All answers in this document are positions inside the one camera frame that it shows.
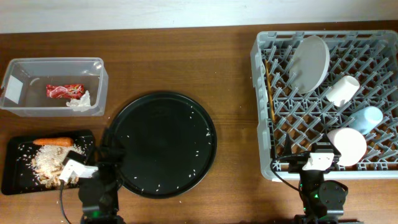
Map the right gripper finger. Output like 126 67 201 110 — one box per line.
317 133 332 145
282 134 292 156

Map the orange carrot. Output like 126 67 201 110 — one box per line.
33 137 74 147

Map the pile of rice and shells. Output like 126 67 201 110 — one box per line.
31 145 85 189

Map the light blue cup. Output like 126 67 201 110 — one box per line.
349 106 383 135

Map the white cup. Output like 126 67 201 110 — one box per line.
326 75 360 107

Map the white tissue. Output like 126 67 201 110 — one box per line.
66 90 91 112

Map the red snack wrapper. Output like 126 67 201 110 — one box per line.
46 84 85 100

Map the grey plate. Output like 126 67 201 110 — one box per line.
289 35 330 94

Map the wooden chopstick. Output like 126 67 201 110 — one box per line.
264 60 275 123

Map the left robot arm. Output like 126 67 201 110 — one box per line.
59 145 124 223

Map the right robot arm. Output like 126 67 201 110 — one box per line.
280 135 348 224

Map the grey dishwasher rack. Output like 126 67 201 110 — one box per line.
250 30 397 181

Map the round black serving tray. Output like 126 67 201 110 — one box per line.
108 91 217 199

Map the black rectangular tray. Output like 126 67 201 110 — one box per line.
1 129 95 195

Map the clear plastic bin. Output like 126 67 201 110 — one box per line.
1 57 109 117

